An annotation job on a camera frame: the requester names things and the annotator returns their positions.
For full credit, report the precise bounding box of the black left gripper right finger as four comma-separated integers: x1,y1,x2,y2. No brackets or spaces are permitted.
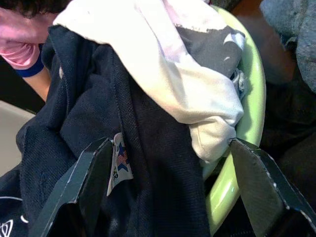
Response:
229,138,316,237

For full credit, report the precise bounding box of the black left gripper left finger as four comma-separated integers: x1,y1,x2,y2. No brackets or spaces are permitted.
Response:
32,137,115,237

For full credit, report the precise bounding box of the black shirt white print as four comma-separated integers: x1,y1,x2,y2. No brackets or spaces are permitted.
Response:
0,24,210,237

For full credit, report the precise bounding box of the light green plastic hanger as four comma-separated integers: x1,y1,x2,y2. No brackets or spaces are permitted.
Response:
202,4,267,223

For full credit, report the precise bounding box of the plain black garment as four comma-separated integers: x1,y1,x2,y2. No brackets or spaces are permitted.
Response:
259,71,316,205

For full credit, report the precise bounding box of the small grey cloth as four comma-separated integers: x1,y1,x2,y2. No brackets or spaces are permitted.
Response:
231,69,249,101

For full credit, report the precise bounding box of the brown wooden furniture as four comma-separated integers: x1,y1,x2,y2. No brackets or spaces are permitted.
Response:
229,0,299,86

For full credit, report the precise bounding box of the white t-shirt dark print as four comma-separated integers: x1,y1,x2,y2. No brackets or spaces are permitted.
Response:
53,0,247,171

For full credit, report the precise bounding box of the grey blue denim garment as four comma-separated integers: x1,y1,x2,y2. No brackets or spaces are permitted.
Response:
260,0,316,94

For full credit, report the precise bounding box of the pink garment blue cuff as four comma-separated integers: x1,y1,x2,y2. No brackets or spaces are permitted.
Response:
0,7,47,79

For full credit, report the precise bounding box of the black fuzzy garment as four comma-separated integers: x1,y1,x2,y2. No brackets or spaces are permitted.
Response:
0,0,74,18

